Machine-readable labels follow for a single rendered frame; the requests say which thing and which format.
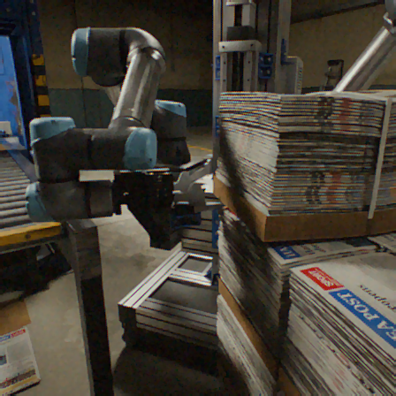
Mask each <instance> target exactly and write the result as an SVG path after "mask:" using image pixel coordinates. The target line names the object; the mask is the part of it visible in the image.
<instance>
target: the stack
mask: <svg viewBox="0 0 396 396"><path fill-rule="evenodd" d="M218 214H219V220H221V221H220V227H219V230H220V231H218V232H219V234H220V236H219V238H220V239H219V241H218V244H219V249H220V250H219V252H220V253H219V254H220V259H221V260H220V272H219V273H220V275H221V281H222V282H223V283H224V285H225V287H226V288H227V290H228V291H229V293H230V294H231V296H232V297H233V298H234V299H235V301H236V302H237V304H238V305H239V306H240V308H241V310H242V311H243V313H244V314H245V316H246V317H247V319H248V320H249V322H250V323H251V324H252V325H253V327H254V328H255V330H256V331H257V332H258V334H259V335H260V337H261V338H262V340H263V342H264V344H265V345H266V346H267V347H268V349H269V350H270V354H271V355H272V357H273V358H274V360H275V361H276V370H277V362H279V361H280V362H282V364H283V370H284V372H285V373H286V374H287V375H288V377H289V378H290V380H291V381H292V382H293V384H294V386H295V387H296V388H297V390H298V391H299V392H300V393H301V395H302V396H396V230H395V231H391V232H383V233H377V234H369V235H362V236H354V237H344V238H328V239H311V240H280V241H262V240H261V239H260V238H259V237H258V236H257V235H256V234H255V233H254V232H253V231H252V230H251V229H250V228H249V227H248V226H247V225H246V224H245V223H244V222H243V221H241V220H240V219H239V218H238V217H237V216H236V215H235V214H234V213H233V212H232V211H231V210H230V209H229V208H228V207H223V208H219V212H218ZM217 304H218V312H217V314H218V316H217V319H218V323H217V331H218V333H217V335H218V348H217V353H218V360H219V361H220V363H221V365H222V367H223V369H224V370H225V373H226V375H227V376H228V378H229V380H230V382H231V384H232V387H233V389H234V391H235V392H236V394H237V396H285V395H284V394H283V392H282V391H281V389H280V387H279V386H278V381H277V382H275V381H276V380H274V379H273V377H272V376H271V374H270V372H269V371H268V370H267V366H266V365H265V364H264V363H263V360H262V359H261V357H260V356H259V354H258V353H257V352H256V350H255V348H254V346H253V345H252V343H251V342H250V340H249V338H248V336H247V335H246V333H245V332H244V331H243V330H242V329H241V327H240V325H239V323H238V322H237V320H236V318H235V317H234V315H233V314H232V311H231V310H230V309H229V308H228V306H227V304H226V303H225V301H224V299H223V296H222V294H221V295H218V298H217Z"/></svg>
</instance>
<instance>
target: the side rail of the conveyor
mask: <svg viewBox="0 0 396 396"><path fill-rule="evenodd" d="M6 152H8V154H9V155H10V156H11V157H12V159H13V160H14V161H15V162H16V163H17V165H18V166H19V167H20V169H21V170H22V171H23V172H24V173H25V174H26V175H27V176H28V178H29V179H31V181H32V183H34V184H35V183H37V181H36V180H37V176H36V169H35V166H34V165H33V164H32V163H31V162H30V161H29V160H28V159H27V158H26V157H25V156H23V155H22V154H21V153H20V152H19V151H18V150H17V149H6ZM65 225H66V230H67V236H66V239H65V240H59V241H55V242H56V244H57V246H58V247H59V249H60V250H61V252H62V254H63V255H64V257H65V259H66V260H67V262H68V263H69V264H70V265H71V267H72V268H73V270H74V271H75V273H76V274H77V276H78V277H79V279H80V281H82V280H85V279H88V278H92V277H95V276H98V275H102V274H103V273H102V264H101V255H100V246H99V237H98V229H97V225H96V224H95V223H94V222H93V221H92V220H91V219H90V218H86V219H77V220H68V221H65Z"/></svg>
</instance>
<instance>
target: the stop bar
mask: <svg viewBox="0 0 396 396"><path fill-rule="evenodd" d="M63 232H64V227H63V225H62V223H61V222H58V223H55V222H49V223H45V224H40V225H33V226H28V227H23V228H19V229H14V230H10V231H5V232H0V247H3V246H7V245H11V244H15V243H20V242H24V241H28V240H35V239H40V238H43V237H47V236H51V235H55V234H60V233H63Z"/></svg>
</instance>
